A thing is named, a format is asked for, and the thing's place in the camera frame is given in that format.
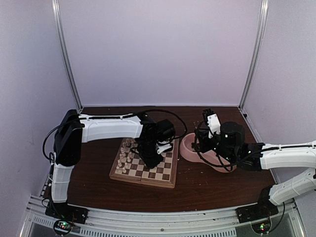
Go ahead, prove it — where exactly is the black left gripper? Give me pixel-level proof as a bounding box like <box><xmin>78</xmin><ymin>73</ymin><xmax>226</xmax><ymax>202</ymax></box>
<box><xmin>137</xmin><ymin>139</ymin><xmax>164</xmax><ymax>169</ymax></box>

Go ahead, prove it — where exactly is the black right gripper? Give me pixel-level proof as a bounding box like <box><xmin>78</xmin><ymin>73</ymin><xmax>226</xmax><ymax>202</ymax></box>
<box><xmin>195</xmin><ymin>128</ymin><xmax>235</xmax><ymax>164</ymax></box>

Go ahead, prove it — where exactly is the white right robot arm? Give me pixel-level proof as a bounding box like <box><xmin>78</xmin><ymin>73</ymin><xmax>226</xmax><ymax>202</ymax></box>
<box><xmin>194</xmin><ymin>122</ymin><xmax>316</xmax><ymax>218</ymax></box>

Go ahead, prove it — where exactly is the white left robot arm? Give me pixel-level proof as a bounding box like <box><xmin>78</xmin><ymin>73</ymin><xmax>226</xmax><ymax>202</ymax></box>
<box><xmin>51</xmin><ymin>111</ymin><xmax>176</xmax><ymax>219</ymax></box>

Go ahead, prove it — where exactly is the white chess pieces row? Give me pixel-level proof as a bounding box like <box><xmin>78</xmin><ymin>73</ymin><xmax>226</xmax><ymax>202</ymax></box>
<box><xmin>115</xmin><ymin>138</ymin><xmax>135</xmax><ymax>175</ymax></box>

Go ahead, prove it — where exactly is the wooden chess board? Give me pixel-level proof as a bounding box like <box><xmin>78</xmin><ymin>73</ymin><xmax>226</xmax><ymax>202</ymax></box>
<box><xmin>109</xmin><ymin>138</ymin><xmax>179</xmax><ymax>189</ymax></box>

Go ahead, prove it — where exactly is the pink plastic double bowl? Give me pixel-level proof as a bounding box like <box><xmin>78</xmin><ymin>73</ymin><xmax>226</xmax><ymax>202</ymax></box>
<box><xmin>179</xmin><ymin>133</ymin><xmax>237</xmax><ymax>173</ymax></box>

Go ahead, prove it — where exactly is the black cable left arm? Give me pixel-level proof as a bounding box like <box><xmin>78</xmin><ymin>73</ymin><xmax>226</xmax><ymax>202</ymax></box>
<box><xmin>143</xmin><ymin>110</ymin><xmax>188</xmax><ymax>149</ymax></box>

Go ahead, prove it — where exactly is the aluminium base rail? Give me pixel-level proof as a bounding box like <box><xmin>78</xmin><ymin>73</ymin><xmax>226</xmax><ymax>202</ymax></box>
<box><xmin>17</xmin><ymin>196</ymin><xmax>307</xmax><ymax>237</ymax></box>

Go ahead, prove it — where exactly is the aluminium frame post right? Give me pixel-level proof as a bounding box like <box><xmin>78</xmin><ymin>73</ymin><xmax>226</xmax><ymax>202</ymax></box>
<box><xmin>239</xmin><ymin>0</ymin><xmax>269</xmax><ymax>111</ymax></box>

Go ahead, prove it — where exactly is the aluminium frame post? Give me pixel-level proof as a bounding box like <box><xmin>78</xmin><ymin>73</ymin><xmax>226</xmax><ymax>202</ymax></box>
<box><xmin>239</xmin><ymin>0</ymin><xmax>269</xmax><ymax>111</ymax></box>
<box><xmin>51</xmin><ymin>0</ymin><xmax>83</xmax><ymax>112</ymax></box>

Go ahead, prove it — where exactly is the aluminium frame post left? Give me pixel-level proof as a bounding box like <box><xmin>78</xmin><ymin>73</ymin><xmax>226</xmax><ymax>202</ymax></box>
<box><xmin>51</xmin><ymin>0</ymin><xmax>83</xmax><ymax>112</ymax></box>

